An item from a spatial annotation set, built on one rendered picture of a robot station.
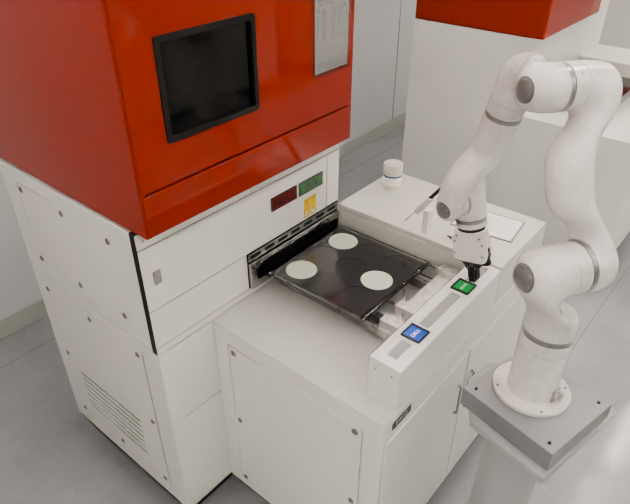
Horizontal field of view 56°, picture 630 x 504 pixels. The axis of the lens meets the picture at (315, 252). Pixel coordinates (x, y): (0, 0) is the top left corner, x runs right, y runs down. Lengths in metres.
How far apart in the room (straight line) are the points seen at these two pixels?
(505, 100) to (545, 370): 0.63
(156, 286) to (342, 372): 0.55
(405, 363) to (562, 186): 0.55
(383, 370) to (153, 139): 0.77
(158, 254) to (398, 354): 0.66
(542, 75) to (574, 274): 0.41
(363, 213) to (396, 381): 0.75
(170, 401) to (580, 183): 1.28
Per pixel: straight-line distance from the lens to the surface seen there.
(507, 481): 1.78
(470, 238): 1.70
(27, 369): 3.12
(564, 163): 1.33
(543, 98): 1.28
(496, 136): 1.52
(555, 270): 1.33
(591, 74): 1.34
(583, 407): 1.64
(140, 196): 1.42
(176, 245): 1.61
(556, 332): 1.44
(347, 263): 1.91
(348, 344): 1.73
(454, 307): 1.68
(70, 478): 2.62
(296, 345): 1.73
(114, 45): 1.30
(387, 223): 2.01
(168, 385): 1.84
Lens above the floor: 2.00
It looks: 34 degrees down
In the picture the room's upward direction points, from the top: straight up
